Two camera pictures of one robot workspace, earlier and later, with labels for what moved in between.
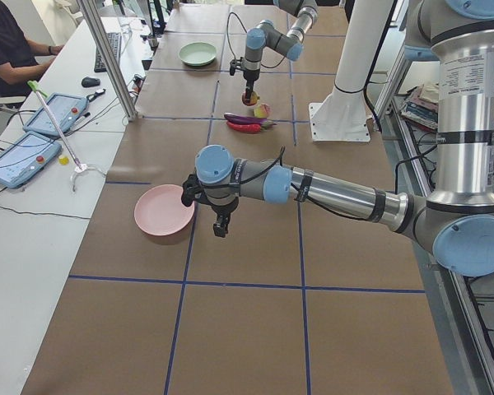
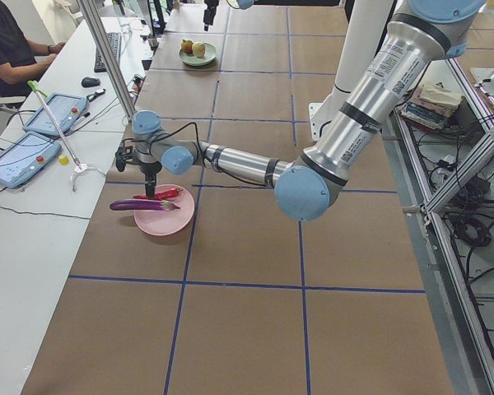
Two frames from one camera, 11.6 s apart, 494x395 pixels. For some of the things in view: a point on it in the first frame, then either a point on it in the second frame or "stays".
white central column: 344,116 stays
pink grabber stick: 80,167 stays
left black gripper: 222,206 → 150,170
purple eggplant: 248,119 → 143,205
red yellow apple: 252,99 → 187,46
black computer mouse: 90,82 stays
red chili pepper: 251,128 → 160,194
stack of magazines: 421,105 stays
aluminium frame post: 110,62 stays
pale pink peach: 263,111 → 198,49
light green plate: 198,53 stays
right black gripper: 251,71 → 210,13
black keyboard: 115,43 stays
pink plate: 160,211 stays
